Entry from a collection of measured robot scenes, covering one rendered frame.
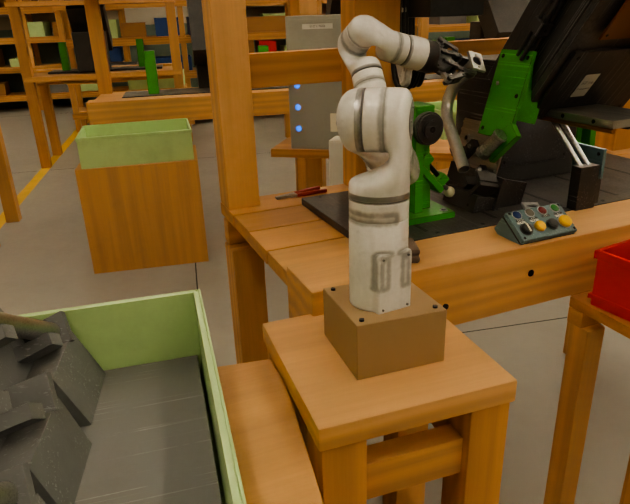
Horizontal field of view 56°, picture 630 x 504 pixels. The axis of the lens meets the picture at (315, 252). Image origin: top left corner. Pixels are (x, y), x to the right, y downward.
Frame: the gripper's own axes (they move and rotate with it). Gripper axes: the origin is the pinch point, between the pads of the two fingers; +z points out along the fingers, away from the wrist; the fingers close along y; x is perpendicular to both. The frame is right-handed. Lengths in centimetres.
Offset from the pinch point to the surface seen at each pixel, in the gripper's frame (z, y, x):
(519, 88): 7.6, -10.0, -6.8
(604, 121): 19.7, -23.5, -16.2
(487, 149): 4.6, -20.3, 4.6
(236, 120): -48, -2, 35
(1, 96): -163, 566, 805
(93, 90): -28, 579, 763
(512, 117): 7.6, -15.3, -2.5
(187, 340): -69, -68, 10
